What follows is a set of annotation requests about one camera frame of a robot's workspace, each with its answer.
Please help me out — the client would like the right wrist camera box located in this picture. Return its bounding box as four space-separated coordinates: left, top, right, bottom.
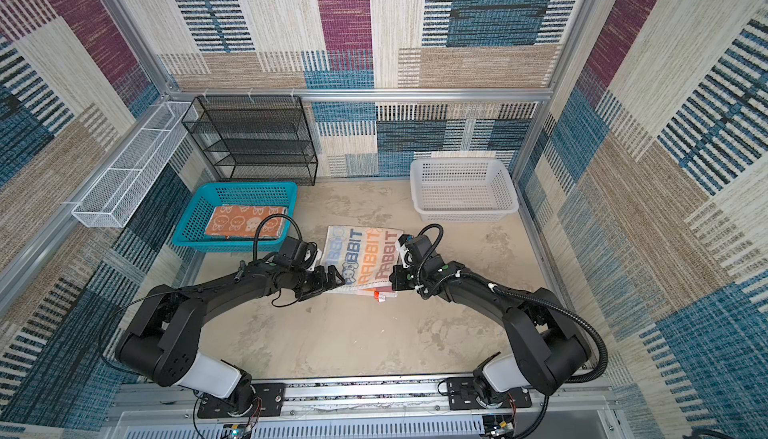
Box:
396 233 414 267

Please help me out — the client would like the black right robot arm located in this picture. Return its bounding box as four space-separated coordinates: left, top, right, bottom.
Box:
390 234 592 408

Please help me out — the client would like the orange and cream towel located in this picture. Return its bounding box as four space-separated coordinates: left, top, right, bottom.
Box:
205 205 288 239

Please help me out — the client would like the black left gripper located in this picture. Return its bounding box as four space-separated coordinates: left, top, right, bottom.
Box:
290 263 345 299

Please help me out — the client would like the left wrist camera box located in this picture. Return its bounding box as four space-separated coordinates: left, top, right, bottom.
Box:
302 242 318 269

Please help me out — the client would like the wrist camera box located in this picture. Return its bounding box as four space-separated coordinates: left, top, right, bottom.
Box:
396 233 414 267
302 242 318 269

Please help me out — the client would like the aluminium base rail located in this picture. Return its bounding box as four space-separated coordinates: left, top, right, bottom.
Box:
99 373 632 438

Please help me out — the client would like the white wire mesh tray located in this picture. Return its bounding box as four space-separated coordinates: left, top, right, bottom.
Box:
72 101 189 228

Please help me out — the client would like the white plastic laundry basket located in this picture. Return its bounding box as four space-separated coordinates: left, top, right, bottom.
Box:
410 158 519 222

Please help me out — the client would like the teal plastic basket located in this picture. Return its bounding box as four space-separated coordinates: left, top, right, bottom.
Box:
172 182 298 253

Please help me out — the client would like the black wire shelf rack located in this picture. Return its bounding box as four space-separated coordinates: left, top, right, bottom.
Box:
181 95 319 185

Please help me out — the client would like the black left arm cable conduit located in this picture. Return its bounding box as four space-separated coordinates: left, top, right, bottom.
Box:
251 213 304 260

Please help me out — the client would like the aluminium frame post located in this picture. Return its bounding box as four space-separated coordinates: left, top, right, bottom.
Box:
511 0 598 186

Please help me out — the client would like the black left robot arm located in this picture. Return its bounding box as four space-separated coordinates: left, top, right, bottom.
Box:
115 237 345 417

